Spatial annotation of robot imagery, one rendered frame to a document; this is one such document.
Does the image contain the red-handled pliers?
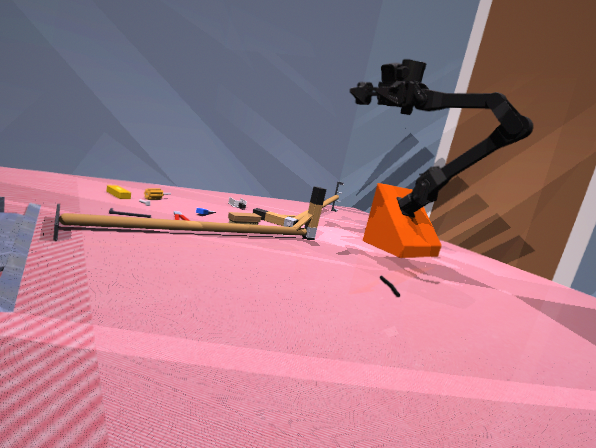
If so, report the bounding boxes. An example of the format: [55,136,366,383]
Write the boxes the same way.
[173,211,191,221]

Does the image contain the yellow rectangular block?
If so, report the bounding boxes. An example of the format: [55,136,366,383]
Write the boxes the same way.
[106,185,131,199]

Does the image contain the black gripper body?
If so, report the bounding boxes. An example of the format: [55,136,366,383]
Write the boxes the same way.
[360,81,415,107]

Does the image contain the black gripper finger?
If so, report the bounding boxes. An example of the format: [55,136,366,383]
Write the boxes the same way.
[350,82,367,104]
[375,81,406,105]

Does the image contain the dark grey l-shaped rod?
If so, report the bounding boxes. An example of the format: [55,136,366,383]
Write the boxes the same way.
[109,208,151,218]

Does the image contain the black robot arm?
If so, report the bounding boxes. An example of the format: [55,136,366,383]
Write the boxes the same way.
[378,60,534,218]

